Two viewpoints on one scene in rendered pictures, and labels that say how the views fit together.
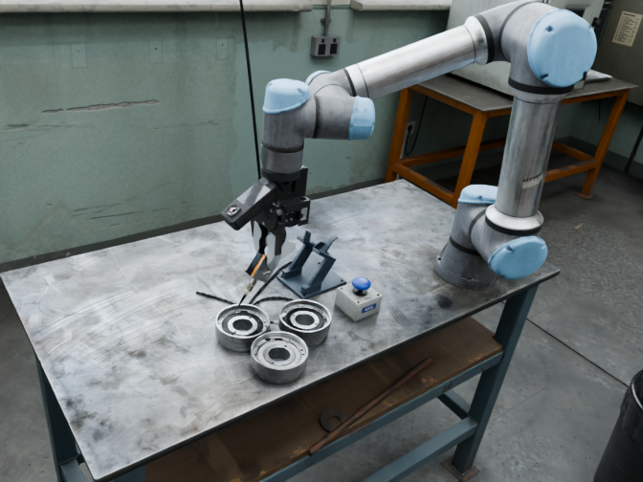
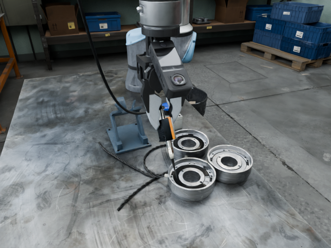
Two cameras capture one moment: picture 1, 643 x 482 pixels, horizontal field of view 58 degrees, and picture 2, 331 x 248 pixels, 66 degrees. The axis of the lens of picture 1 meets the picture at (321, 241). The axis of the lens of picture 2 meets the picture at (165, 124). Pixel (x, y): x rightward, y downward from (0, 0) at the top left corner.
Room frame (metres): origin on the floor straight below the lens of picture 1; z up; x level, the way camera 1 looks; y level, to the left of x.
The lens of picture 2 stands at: (0.79, 0.55, 1.22)
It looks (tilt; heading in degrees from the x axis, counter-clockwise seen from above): 31 degrees down; 291
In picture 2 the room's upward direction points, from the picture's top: straight up
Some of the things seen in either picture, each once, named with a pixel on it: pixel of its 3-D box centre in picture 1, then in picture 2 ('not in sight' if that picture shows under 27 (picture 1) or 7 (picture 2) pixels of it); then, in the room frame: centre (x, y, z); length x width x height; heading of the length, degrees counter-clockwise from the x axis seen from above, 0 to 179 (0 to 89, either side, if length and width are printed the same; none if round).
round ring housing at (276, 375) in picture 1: (278, 358); (228, 164); (0.82, 0.05, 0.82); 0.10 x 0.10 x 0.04
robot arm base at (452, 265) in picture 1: (469, 255); (143, 74); (1.24, -0.37, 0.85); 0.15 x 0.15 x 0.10
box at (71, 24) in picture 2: not in sight; (62, 18); (3.50, -2.51, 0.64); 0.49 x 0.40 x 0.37; 46
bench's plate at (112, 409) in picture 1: (308, 274); (115, 139); (1.15, 0.02, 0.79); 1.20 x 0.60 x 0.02; 131
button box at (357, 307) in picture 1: (360, 298); (167, 117); (1.03, -0.10, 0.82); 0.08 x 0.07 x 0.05; 131
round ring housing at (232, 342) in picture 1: (242, 328); (191, 179); (0.89, 0.13, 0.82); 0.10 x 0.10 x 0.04
